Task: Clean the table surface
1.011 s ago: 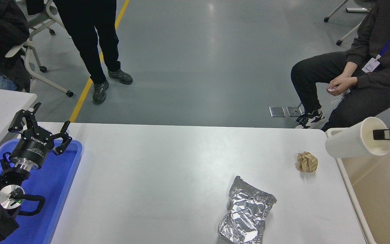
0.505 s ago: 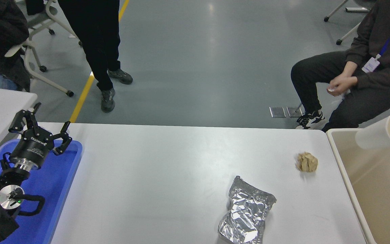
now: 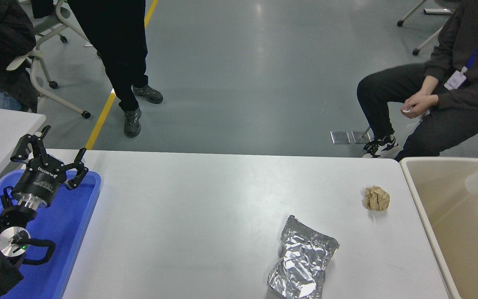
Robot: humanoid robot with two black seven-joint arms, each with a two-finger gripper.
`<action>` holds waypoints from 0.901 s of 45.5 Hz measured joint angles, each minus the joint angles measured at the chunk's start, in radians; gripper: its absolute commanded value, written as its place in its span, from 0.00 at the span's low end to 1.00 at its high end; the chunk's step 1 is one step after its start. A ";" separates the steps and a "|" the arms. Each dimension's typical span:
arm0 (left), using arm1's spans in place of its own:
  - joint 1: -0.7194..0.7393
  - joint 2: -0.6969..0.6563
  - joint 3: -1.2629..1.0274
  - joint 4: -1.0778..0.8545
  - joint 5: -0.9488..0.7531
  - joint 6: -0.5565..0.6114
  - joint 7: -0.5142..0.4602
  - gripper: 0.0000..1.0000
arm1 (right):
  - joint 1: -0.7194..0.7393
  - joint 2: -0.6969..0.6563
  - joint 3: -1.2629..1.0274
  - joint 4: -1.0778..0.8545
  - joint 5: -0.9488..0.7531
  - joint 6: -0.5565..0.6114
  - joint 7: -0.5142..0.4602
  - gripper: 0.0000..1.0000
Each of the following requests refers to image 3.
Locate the person's right hand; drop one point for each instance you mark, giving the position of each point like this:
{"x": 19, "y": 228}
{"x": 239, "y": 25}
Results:
{"x": 417, "y": 96}

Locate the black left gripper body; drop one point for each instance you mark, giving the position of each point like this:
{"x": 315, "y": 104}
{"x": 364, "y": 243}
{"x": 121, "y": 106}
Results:
{"x": 40, "y": 182}

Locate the white office chair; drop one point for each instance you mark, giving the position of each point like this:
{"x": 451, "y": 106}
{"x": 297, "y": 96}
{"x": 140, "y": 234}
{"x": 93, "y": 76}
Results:
{"x": 35, "y": 79}

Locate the person's right forearm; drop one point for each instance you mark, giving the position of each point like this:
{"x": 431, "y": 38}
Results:
{"x": 430, "y": 85}

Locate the black hanging garment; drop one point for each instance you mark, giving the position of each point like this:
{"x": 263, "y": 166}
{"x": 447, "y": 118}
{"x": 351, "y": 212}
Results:
{"x": 42, "y": 8}

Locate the blue plastic tray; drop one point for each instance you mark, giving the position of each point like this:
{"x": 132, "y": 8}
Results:
{"x": 69, "y": 220}

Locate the metal floor outlet plate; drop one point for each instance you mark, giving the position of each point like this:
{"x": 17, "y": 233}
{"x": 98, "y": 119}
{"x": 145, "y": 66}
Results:
{"x": 340, "y": 136}
{"x": 359, "y": 136}

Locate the white wheeled chair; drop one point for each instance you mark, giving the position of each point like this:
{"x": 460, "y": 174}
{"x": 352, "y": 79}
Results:
{"x": 429, "y": 40}

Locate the large pale plastic bin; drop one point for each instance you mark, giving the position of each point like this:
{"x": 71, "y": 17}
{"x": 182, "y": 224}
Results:
{"x": 463, "y": 232}

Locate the person's left hand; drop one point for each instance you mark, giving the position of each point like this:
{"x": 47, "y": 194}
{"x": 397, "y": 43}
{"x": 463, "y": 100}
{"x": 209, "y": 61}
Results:
{"x": 419, "y": 107}

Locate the silver foil tray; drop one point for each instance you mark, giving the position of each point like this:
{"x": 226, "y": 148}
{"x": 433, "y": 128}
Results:
{"x": 303, "y": 259}

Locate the grey seat office chair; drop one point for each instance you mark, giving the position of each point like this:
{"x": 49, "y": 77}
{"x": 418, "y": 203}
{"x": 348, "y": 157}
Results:
{"x": 50, "y": 23}

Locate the tan paper ball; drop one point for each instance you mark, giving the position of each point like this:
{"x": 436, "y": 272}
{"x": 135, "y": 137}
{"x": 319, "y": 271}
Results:
{"x": 376, "y": 199}

